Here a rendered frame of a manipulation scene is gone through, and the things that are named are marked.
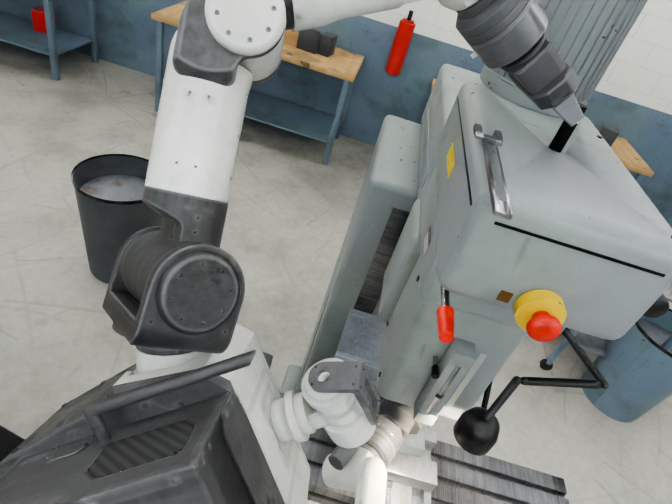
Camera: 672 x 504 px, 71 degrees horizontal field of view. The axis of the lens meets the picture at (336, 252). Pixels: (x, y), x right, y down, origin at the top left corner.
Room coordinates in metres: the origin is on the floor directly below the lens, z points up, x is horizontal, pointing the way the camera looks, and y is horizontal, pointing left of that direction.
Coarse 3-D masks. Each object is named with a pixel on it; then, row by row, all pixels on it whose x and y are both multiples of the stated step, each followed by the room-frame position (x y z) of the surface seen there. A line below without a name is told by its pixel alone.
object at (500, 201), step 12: (480, 132) 0.65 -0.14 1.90; (492, 144) 0.62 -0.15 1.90; (492, 156) 0.58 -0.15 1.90; (492, 168) 0.54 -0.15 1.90; (492, 180) 0.50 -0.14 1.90; (504, 180) 0.52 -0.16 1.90; (492, 192) 0.48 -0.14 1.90; (504, 192) 0.48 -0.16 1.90; (492, 204) 0.45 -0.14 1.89; (504, 204) 0.46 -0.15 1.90; (504, 216) 0.44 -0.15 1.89
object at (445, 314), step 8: (448, 296) 0.52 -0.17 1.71; (448, 304) 0.51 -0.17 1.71; (440, 312) 0.48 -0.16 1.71; (448, 312) 0.48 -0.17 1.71; (440, 320) 0.47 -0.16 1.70; (448, 320) 0.47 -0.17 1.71; (440, 328) 0.46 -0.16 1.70; (448, 328) 0.45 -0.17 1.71; (440, 336) 0.45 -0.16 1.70; (448, 336) 0.44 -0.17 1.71
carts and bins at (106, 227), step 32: (96, 160) 2.13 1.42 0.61; (128, 160) 2.24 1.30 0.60; (96, 192) 1.99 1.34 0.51; (128, 192) 2.08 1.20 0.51; (96, 224) 1.81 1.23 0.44; (128, 224) 1.86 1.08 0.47; (160, 224) 2.06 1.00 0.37; (96, 256) 1.83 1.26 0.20; (640, 320) 2.44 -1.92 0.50; (608, 352) 2.26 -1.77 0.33; (640, 352) 2.11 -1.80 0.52; (640, 384) 2.05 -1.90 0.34; (608, 416) 2.07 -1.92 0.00; (640, 416) 2.09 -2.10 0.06
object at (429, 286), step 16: (432, 176) 0.89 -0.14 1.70; (432, 192) 0.82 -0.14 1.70; (432, 208) 0.76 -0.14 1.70; (432, 224) 0.71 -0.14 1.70; (432, 240) 0.66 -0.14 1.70; (432, 256) 0.61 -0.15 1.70; (432, 272) 0.59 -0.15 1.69; (432, 288) 0.58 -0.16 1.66; (464, 304) 0.58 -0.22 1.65; (480, 304) 0.59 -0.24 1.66; (496, 320) 0.59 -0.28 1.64; (512, 320) 0.59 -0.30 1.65
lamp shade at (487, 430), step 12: (480, 408) 0.55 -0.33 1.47; (468, 420) 0.53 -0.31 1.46; (480, 420) 0.52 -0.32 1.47; (492, 420) 0.53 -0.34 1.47; (456, 432) 0.52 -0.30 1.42; (468, 432) 0.51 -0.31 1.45; (480, 432) 0.51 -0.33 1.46; (492, 432) 0.51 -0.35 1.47; (468, 444) 0.50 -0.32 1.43; (480, 444) 0.50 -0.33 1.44; (492, 444) 0.51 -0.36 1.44
